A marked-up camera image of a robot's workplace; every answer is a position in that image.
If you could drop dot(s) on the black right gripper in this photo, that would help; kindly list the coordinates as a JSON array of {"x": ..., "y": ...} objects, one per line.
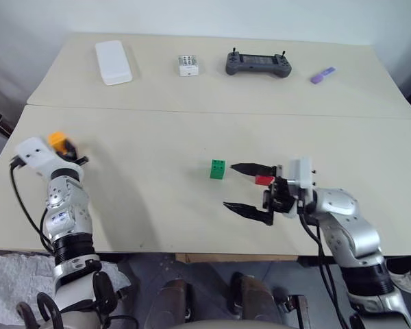
[{"x": 281, "y": 197}]

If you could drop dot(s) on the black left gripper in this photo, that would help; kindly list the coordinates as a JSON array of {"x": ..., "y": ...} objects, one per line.
[{"x": 72, "y": 157}]

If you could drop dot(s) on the orange cube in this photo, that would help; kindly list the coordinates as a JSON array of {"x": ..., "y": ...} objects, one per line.
[{"x": 56, "y": 139}]

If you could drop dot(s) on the red cube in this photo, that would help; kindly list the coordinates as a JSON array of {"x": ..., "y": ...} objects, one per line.
[{"x": 264, "y": 180}]

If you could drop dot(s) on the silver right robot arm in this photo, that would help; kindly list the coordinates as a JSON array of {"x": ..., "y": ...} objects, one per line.
[{"x": 349, "y": 222}]

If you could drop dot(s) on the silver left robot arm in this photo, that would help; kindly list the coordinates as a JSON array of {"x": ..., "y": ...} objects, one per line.
[{"x": 66, "y": 202}]

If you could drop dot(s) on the green cube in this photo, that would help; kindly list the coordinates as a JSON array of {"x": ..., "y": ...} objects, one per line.
[{"x": 217, "y": 169}]

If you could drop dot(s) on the white flat rectangular box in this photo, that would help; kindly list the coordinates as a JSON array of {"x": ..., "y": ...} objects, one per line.
[{"x": 113, "y": 62}]

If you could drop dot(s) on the dark rounded shape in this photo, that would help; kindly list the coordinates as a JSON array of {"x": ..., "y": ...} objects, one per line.
[
  {"x": 253, "y": 296},
  {"x": 173, "y": 301}
]

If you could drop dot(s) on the dark grey handheld controller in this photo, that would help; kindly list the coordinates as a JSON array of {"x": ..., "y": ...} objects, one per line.
[{"x": 258, "y": 65}]

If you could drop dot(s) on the purple and white eraser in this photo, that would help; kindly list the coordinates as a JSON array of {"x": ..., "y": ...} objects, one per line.
[{"x": 323, "y": 75}]

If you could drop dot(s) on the small white printed box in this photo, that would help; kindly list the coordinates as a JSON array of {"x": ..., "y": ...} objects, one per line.
[{"x": 188, "y": 66}]

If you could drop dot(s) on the white crumpled sheet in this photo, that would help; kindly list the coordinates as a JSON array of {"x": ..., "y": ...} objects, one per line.
[{"x": 13, "y": 277}]

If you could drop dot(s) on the white shoe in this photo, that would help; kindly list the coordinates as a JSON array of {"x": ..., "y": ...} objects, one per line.
[{"x": 405, "y": 281}]

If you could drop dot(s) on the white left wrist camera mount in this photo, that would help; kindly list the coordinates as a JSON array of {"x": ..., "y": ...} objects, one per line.
[{"x": 37, "y": 156}]

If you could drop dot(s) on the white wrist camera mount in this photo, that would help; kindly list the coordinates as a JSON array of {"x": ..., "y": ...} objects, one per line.
[
  {"x": 37, "y": 156},
  {"x": 303, "y": 173}
]

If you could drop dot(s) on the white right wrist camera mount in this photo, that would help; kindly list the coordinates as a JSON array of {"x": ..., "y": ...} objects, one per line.
[{"x": 303, "y": 173}]

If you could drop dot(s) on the red and black frame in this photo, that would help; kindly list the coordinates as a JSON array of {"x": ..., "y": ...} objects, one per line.
[{"x": 296, "y": 308}]

